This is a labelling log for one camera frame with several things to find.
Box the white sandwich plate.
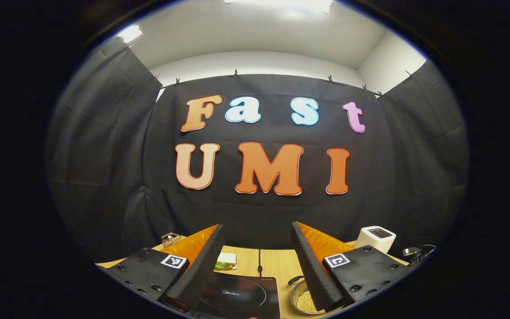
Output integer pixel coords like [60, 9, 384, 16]
[214, 255, 240, 271]

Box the steel pot with black handle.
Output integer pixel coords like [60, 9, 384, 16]
[288, 276, 344, 316]

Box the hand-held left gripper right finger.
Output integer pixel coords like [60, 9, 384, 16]
[290, 222, 410, 313]

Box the large ceiling light panel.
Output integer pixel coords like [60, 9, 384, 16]
[224, 0, 333, 14]

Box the black induction cooktop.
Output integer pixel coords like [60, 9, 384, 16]
[191, 272, 281, 319]

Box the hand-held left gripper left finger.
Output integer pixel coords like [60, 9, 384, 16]
[104, 224, 227, 313]

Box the pile of yellow soybeans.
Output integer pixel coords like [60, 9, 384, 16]
[296, 290, 322, 313]

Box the sandwich with lettuce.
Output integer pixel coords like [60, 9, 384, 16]
[214, 253, 238, 270]

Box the row of black clips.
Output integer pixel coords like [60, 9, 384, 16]
[127, 42, 415, 99]

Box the wire mesh holder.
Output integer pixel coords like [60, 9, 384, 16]
[161, 232, 182, 248]

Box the white toaster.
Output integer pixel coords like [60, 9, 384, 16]
[355, 226, 396, 254]

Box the small ceiling light panel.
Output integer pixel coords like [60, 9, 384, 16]
[118, 24, 143, 43]

